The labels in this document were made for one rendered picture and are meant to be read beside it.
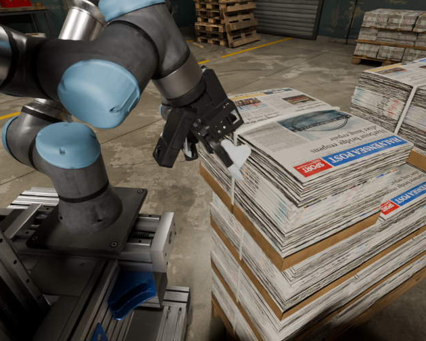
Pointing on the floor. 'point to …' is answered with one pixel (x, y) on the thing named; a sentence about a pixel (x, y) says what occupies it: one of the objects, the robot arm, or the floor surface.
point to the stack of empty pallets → (217, 34)
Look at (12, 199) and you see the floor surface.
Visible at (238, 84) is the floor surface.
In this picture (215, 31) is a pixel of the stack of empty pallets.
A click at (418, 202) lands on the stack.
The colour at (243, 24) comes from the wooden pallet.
